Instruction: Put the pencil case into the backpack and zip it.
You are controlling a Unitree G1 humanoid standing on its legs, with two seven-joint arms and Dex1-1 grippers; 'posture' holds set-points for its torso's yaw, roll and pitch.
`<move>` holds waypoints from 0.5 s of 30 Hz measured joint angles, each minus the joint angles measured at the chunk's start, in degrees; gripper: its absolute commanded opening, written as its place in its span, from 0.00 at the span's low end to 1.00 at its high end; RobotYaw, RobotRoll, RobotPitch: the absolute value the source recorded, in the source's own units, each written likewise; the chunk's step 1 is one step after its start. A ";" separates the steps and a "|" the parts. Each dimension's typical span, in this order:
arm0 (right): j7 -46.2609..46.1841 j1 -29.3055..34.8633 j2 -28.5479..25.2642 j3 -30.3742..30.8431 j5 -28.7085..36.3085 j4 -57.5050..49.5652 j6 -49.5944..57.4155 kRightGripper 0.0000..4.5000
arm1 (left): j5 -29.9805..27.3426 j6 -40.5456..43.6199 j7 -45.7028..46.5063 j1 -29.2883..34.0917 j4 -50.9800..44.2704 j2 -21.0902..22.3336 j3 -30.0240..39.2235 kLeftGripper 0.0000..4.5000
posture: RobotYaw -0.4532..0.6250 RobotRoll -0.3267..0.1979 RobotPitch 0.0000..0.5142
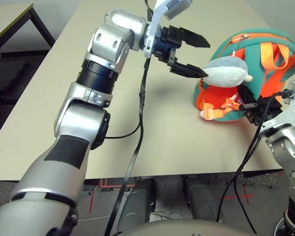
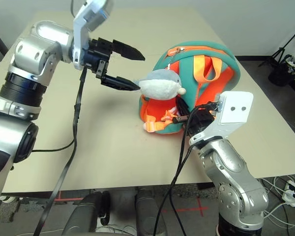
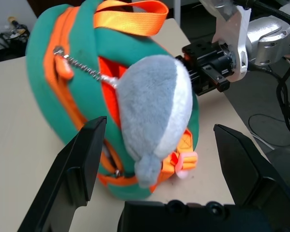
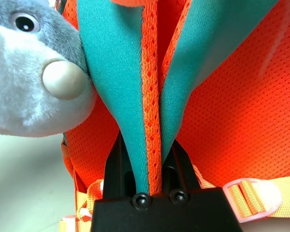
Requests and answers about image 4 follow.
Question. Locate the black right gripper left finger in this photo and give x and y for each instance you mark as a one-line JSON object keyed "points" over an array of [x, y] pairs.
{"points": [[116, 169]]}

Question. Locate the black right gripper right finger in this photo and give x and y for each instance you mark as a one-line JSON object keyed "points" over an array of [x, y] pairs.
{"points": [[181, 169]]}

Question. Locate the teal and orange backpack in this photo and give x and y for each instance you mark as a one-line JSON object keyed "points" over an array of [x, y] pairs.
{"points": [[232, 120]]}

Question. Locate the grey and white plush toy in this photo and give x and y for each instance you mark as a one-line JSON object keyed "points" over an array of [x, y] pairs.
{"points": [[21, 84]]}

